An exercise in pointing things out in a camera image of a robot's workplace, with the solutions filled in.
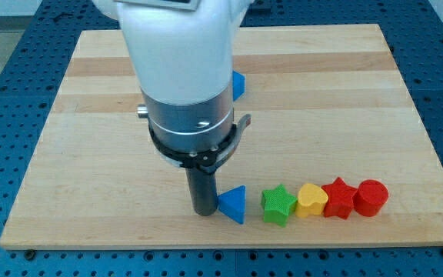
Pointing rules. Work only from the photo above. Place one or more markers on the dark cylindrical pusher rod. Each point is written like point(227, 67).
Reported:
point(203, 191)

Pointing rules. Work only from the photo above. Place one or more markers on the red cylinder block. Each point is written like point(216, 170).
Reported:
point(370, 197)

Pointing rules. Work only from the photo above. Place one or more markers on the blue cube block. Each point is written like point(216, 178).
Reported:
point(238, 85)

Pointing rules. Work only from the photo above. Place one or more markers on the wooden board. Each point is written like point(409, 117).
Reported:
point(325, 101)

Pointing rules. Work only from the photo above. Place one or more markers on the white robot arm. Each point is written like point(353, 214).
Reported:
point(181, 52)

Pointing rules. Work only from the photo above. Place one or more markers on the blue perforated table plate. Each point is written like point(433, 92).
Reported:
point(30, 81)

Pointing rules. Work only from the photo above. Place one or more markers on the red star block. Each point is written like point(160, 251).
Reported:
point(340, 199)

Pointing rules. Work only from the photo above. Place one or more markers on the blue triangle block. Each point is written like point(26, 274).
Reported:
point(232, 204)

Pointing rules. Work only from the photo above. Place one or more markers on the yellow heart block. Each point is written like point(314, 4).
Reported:
point(312, 200)

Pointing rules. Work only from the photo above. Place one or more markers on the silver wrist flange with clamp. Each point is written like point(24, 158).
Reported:
point(199, 135)

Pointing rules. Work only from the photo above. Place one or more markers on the green star block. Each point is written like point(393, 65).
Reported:
point(277, 204)

